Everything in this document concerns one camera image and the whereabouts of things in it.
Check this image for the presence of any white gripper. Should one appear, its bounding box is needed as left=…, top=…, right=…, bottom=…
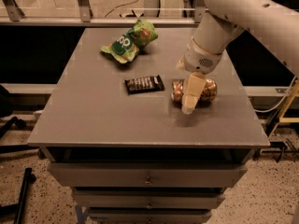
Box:
left=176, top=38, right=222, bottom=115

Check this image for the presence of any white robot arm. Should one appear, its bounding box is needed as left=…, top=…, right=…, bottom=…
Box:
left=177, top=0, right=299, bottom=115

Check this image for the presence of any black chair base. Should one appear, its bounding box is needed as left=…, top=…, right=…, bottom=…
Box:
left=0, top=84, right=37, bottom=224

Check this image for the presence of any grey drawer cabinet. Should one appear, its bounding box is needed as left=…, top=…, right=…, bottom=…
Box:
left=29, top=28, right=268, bottom=224

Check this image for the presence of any black floor cable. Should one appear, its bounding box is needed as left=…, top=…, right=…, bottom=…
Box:
left=104, top=0, right=146, bottom=19

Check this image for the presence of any green chip bag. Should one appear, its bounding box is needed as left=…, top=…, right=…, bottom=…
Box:
left=100, top=19, right=158, bottom=64

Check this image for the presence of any orange soda can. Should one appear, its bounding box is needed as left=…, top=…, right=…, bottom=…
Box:
left=171, top=78, right=218, bottom=103

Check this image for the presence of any black candy bar wrapper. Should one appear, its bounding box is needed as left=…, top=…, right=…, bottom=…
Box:
left=124, top=75, right=165, bottom=94

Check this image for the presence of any grey metal railing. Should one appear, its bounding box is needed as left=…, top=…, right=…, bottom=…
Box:
left=0, top=0, right=206, bottom=27

